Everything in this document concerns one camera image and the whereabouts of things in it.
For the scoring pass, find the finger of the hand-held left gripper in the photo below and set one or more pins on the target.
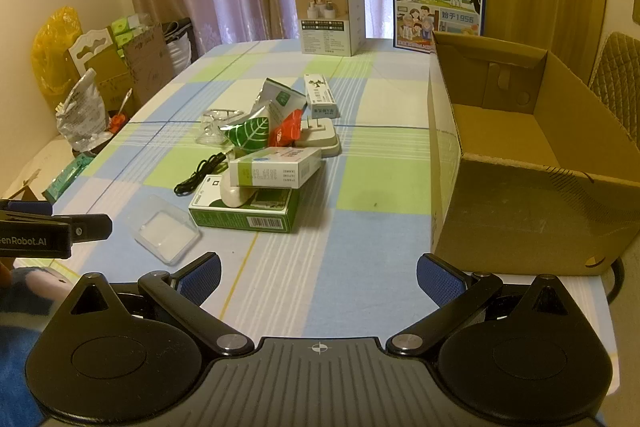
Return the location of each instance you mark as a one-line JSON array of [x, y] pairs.
[[30, 208], [90, 227]]

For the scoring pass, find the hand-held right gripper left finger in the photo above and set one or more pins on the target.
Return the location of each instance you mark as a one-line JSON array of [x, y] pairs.
[[200, 279]]

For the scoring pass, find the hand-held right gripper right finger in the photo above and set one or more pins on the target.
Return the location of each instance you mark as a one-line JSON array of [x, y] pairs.
[[440, 282]]

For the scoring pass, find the brown cardboard box container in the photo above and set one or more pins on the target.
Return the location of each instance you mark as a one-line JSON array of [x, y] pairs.
[[500, 217]]

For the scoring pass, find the white plastic spoon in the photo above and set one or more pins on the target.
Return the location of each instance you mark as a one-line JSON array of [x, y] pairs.
[[235, 197]]

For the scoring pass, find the red candy packet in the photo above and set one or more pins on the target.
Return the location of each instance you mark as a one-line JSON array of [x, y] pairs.
[[286, 129]]

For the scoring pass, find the silver tea pouch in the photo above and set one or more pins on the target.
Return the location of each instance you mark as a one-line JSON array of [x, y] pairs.
[[280, 99]]

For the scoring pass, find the white ointment box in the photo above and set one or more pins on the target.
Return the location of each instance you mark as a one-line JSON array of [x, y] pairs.
[[320, 99]]

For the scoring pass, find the long green packet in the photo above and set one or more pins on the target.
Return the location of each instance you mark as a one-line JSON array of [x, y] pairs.
[[65, 179]]

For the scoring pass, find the clear plastic lid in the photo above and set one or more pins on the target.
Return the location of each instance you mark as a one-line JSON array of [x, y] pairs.
[[165, 232]]

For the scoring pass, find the dark green box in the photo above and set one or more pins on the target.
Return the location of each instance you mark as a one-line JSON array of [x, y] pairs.
[[240, 219]]

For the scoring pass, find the blue fleece clothing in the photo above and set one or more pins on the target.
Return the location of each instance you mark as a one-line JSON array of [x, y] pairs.
[[25, 332]]

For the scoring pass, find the plaid tablecloth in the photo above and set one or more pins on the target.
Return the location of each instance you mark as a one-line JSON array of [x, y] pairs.
[[350, 232]]

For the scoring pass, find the silver crinkled plastic bag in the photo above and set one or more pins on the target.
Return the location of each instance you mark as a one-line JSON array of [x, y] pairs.
[[82, 117]]

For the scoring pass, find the white green medicine box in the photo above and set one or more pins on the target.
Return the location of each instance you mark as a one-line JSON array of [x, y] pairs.
[[275, 167]]

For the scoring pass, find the green leaf print packet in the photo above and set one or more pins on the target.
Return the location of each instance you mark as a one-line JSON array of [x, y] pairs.
[[247, 134]]

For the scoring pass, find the cardboard box with white cutout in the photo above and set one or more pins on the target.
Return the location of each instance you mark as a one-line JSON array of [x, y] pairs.
[[100, 72]]

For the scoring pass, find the clear plastic wrapper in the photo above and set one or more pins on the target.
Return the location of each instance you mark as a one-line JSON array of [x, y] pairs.
[[212, 127]]

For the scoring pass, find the yellow plastic bag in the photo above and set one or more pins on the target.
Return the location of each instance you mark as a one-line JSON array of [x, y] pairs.
[[50, 52]]

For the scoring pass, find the plain brown cardboard box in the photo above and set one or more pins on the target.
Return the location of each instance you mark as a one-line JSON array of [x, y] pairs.
[[147, 62]]

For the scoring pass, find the white plug adapter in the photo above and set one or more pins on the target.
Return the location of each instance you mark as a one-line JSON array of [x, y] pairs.
[[325, 139]]

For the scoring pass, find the black and white bag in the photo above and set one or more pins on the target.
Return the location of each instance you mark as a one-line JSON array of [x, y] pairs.
[[177, 47]]

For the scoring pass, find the green white packs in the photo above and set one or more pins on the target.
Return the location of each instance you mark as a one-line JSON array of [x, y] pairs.
[[127, 29]]

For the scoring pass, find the quilted chair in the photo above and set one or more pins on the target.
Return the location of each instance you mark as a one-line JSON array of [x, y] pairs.
[[617, 72]]

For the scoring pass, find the beige white product box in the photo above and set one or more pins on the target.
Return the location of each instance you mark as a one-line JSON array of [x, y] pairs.
[[325, 22]]

